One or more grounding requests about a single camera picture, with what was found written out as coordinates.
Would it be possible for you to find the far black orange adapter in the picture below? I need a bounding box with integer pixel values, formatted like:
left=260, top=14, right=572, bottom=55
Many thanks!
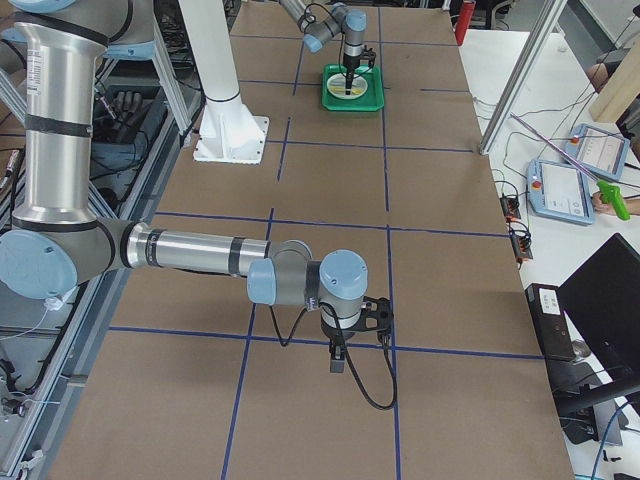
left=499, top=195, right=521, bottom=221

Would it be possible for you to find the red fire extinguisher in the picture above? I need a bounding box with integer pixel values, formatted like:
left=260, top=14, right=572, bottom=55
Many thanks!
left=454, top=0, right=476, bottom=46

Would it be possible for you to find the white camera post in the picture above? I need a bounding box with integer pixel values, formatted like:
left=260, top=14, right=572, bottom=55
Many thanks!
left=179, top=0, right=269, bottom=165

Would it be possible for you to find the aluminium frame post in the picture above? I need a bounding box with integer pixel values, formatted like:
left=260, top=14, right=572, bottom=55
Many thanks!
left=479, top=0, right=567, bottom=155

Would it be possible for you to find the near black orange adapter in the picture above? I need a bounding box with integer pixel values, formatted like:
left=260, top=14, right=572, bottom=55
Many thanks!
left=509, top=230, right=533, bottom=263

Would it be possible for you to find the far teach pendant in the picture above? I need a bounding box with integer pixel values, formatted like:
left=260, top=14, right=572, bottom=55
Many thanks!
left=564, top=124, right=630, bottom=181

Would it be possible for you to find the green handled grabber tool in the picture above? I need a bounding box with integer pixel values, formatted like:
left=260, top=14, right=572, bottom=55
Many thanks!
left=510, top=113, right=631, bottom=221

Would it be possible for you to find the green plastic tray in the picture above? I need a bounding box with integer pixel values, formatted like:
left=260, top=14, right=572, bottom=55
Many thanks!
left=321, top=64, right=385, bottom=112

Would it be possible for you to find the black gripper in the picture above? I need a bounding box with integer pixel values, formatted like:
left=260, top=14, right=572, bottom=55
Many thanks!
left=341, top=55, right=360, bottom=96
left=321, top=320, right=364, bottom=374

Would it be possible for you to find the person's hand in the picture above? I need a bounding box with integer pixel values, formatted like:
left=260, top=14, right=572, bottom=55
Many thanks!
left=591, top=192, right=638, bottom=216

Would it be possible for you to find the black orange adapter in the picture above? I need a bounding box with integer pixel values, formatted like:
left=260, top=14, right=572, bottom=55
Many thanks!
left=509, top=230, right=533, bottom=263
left=499, top=195, right=521, bottom=221

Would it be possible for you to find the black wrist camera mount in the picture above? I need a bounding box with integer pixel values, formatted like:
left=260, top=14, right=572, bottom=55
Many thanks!
left=360, top=296, right=394, bottom=348

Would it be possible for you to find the white round plate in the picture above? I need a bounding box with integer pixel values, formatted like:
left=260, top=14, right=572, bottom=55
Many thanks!
left=326, top=73, right=368, bottom=101

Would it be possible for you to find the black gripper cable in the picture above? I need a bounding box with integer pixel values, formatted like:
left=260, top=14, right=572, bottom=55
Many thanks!
left=268, top=301, right=399, bottom=411

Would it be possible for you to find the teach pendant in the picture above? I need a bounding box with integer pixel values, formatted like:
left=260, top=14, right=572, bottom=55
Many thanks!
left=527, top=159, right=595, bottom=225
left=564, top=124, right=630, bottom=181

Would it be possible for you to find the black monitor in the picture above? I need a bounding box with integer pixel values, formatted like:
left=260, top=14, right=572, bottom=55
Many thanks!
left=556, top=233, right=639, bottom=416

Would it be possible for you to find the blue network cable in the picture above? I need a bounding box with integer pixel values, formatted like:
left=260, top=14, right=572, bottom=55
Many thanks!
left=589, top=399, right=632, bottom=480

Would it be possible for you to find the yellow plastic spoon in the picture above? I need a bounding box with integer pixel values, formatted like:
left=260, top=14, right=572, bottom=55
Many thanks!
left=329, top=88, right=366, bottom=98

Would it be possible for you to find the near teach pendant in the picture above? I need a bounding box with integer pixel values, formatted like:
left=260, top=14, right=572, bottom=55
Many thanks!
left=527, top=159, right=595, bottom=225

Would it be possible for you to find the wooden board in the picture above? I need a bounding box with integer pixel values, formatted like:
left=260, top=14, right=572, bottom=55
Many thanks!
left=586, top=35, right=639, bottom=123

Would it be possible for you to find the black computer box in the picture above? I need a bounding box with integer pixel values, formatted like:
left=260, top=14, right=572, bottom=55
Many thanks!
left=525, top=283, right=592, bottom=363

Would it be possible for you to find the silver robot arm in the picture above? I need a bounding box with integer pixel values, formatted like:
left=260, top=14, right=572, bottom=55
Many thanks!
left=1, top=1, right=371, bottom=371
left=278, top=0, right=368, bottom=98

